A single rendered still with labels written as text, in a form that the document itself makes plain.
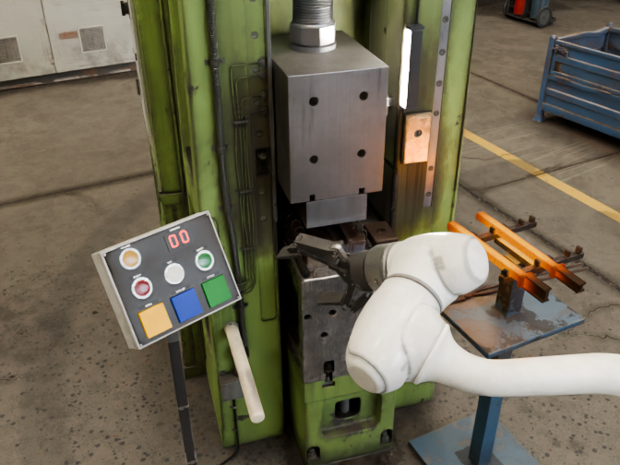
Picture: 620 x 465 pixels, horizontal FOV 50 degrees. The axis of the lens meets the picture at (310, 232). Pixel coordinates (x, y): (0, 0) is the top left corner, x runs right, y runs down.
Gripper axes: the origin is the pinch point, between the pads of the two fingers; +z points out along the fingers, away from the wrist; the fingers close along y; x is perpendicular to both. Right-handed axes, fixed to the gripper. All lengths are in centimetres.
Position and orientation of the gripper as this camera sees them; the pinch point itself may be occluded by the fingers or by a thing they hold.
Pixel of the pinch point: (304, 276)
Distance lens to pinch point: 132.6
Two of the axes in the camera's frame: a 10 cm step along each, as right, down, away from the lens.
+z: -6.5, 1.1, 7.5
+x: 4.8, -7.0, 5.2
